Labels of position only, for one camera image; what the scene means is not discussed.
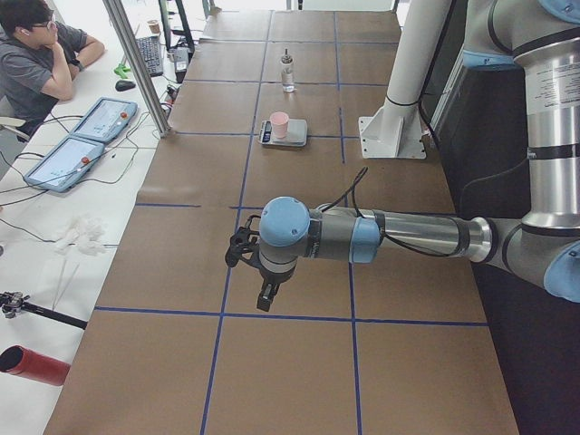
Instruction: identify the red cylinder tube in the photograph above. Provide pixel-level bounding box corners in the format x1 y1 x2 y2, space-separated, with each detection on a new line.
1 345 71 386

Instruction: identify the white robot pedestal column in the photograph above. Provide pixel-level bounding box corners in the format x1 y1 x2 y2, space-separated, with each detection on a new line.
359 0 452 160

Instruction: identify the paper coffee cup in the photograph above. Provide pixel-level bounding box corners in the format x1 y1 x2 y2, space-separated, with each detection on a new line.
147 19 161 35

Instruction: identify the right teach pendant tablet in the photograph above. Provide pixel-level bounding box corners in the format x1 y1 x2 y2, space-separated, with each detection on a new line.
71 97 138 144

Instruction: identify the crumpled white tissue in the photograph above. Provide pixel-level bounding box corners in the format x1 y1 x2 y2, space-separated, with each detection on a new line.
55 215 105 256

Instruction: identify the seated person grey shirt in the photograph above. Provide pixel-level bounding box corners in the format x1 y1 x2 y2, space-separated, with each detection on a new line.
1 1 105 137

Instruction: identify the pink plastic cup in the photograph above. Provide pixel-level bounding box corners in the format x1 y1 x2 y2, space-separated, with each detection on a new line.
269 111 289 139

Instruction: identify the black computer keyboard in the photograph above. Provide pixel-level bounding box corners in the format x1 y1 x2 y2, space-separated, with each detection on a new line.
135 35 164 77

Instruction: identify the black tripod stand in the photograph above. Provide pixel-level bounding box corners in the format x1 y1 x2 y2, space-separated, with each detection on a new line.
1 292 88 330

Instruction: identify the glass sauce bottle metal spout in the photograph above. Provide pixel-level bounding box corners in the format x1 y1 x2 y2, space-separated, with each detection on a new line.
280 48 295 92

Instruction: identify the green plastic tool handle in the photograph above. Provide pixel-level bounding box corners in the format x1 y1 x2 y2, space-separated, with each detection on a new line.
113 63 131 80

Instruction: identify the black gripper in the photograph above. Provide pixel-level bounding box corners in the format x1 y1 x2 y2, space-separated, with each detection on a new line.
256 266 295 312

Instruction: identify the left teach pendant tablet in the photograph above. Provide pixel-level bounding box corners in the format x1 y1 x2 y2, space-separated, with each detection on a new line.
24 135 104 193

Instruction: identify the white digital kitchen scale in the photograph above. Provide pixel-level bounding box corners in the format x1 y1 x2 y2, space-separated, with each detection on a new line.
257 119 307 147

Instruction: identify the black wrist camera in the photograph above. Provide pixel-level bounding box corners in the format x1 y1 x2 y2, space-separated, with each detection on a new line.
225 215 260 268

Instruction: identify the black camera cable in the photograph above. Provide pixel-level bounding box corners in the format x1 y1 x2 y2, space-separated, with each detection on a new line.
316 166 531 258

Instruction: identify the teach pendant tablet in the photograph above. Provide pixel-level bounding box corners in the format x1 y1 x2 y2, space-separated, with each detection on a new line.
71 97 138 144
24 135 104 193

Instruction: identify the black computer mouse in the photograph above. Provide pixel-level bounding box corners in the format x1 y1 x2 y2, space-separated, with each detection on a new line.
115 80 136 92

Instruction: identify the aluminium frame post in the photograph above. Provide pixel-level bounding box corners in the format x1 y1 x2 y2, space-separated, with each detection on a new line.
103 0 170 138

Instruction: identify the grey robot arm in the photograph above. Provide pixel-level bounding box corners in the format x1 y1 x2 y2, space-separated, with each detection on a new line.
249 1 579 311

